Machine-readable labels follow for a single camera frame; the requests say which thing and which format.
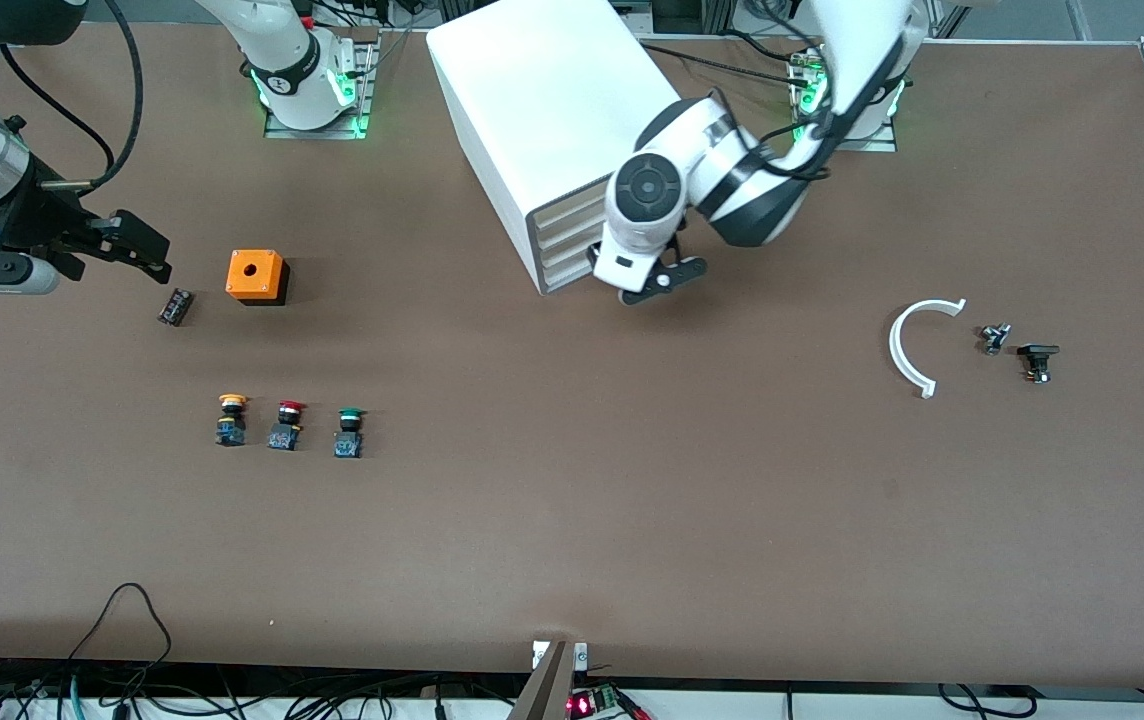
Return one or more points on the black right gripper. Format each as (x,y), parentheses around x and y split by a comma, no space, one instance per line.
(35,215)

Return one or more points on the green push button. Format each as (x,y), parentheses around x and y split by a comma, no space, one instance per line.
(348,445)

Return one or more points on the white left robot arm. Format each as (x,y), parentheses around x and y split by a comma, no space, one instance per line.
(752,200)

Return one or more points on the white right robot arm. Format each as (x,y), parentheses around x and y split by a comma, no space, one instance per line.
(282,50)

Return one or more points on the yellow push button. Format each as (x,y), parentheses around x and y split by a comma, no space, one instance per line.
(230,430)

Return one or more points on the red push button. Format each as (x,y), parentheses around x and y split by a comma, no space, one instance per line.
(284,437)

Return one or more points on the small black terminal block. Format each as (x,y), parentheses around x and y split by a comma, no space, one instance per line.
(175,307)

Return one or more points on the orange box with hole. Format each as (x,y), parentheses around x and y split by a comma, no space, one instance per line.
(252,275)

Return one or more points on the circuit board with red light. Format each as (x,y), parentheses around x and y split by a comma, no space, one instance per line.
(584,705)

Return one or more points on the white curved plastic arc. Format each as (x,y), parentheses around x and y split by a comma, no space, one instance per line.
(894,345)

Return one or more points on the small metal fitting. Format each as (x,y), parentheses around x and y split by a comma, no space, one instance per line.
(994,340)

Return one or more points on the white mounting bracket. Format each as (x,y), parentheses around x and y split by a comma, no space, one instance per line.
(580,655)

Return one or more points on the aluminium camera post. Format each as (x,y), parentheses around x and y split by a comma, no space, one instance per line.
(547,690)

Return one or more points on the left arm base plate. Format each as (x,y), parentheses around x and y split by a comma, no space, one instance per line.
(877,145)

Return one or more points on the small black switch part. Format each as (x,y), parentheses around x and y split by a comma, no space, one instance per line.
(1037,352)

